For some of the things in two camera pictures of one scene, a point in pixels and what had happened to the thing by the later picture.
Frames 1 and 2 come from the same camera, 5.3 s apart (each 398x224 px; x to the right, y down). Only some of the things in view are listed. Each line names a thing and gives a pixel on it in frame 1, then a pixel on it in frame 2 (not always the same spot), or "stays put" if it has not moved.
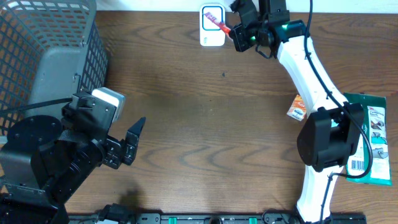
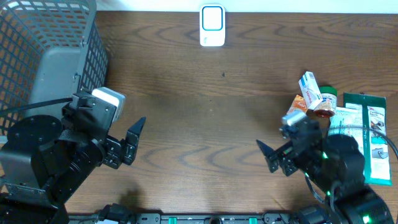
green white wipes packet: (372, 110) stays put
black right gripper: (240, 33) → (288, 154)
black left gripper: (115, 152) stays put
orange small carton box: (297, 110) stays put
